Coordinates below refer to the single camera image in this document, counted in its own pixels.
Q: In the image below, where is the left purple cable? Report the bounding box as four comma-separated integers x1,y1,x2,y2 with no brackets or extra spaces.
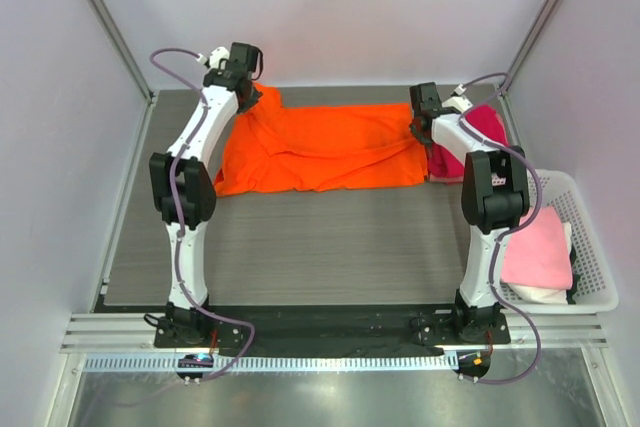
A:
143,48,256,383

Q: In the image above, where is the white slotted cable duct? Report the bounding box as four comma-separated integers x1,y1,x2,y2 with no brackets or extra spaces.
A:
84,352,458,373

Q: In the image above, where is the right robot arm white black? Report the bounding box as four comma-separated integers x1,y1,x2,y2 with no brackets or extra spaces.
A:
409,82,530,343

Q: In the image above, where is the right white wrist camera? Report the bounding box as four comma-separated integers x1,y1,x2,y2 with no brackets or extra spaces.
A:
442,84,473,114

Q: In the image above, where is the right aluminium frame post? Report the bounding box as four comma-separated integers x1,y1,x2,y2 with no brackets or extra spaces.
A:
500,0,563,92

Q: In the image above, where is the light pink t shirt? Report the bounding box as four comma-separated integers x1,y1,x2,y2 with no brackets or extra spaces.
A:
501,206,573,290

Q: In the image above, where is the aluminium frame post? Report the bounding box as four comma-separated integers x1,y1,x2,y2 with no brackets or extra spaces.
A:
500,0,563,92
87,0,154,103

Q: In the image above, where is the orange t shirt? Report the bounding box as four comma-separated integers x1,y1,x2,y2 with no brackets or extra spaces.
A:
213,85,428,197

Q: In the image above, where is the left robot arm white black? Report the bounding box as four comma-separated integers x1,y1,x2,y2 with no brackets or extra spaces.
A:
146,42,263,347

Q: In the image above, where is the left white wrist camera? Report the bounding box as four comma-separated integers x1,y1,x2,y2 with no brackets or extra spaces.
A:
197,46,230,70

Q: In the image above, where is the folded salmon pink t shirt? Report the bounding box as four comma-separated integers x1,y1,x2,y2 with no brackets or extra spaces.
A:
427,114,521,186

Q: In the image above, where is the black garment in basket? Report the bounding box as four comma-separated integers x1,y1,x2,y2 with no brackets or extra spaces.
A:
566,247,581,305

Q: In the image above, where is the white plastic basket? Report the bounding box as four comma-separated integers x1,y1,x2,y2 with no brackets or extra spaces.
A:
501,169,619,315

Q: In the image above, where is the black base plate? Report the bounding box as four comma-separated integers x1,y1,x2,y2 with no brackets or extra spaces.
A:
143,304,511,359

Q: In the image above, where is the folded magenta t shirt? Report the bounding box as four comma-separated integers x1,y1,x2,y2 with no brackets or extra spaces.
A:
427,103,516,183

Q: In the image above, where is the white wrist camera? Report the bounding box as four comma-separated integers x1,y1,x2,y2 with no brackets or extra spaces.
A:
442,84,473,114
197,46,230,70

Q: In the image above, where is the left aluminium frame post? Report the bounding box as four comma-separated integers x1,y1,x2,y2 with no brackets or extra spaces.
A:
87,0,154,103

